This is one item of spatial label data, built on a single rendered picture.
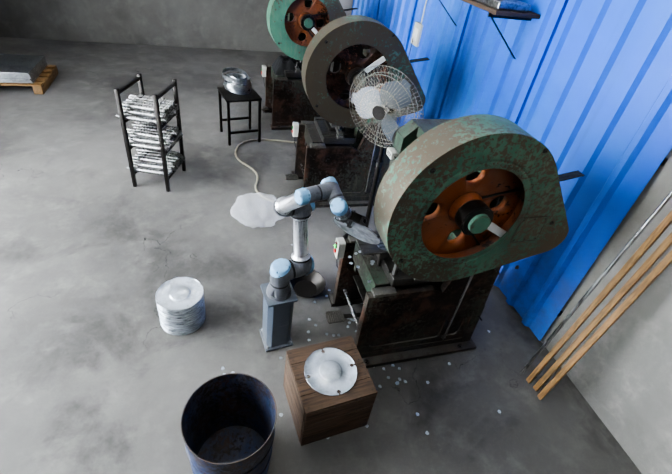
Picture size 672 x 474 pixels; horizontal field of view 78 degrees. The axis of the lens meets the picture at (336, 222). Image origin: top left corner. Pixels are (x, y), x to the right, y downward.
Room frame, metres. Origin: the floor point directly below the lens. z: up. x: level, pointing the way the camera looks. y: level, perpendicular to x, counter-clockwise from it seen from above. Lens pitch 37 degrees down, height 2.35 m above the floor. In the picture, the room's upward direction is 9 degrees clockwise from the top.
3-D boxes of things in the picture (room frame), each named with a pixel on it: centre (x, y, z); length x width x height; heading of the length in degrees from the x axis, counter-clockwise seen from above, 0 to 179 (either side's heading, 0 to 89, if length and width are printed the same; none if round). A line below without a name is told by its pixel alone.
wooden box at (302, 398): (1.32, -0.10, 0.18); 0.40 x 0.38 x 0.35; 116
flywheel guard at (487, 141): (1.72, -0.66, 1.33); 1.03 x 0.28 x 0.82; 111
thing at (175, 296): (1.78, 0.93, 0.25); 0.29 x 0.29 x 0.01
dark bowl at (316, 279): (2.22, 0.15, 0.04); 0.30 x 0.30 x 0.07
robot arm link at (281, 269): (1.74, 0.27, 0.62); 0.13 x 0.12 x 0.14; 127
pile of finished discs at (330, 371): (1.32, -0.10, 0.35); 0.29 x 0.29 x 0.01
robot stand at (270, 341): (1.74, 0.28, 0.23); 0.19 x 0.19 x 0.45; 27
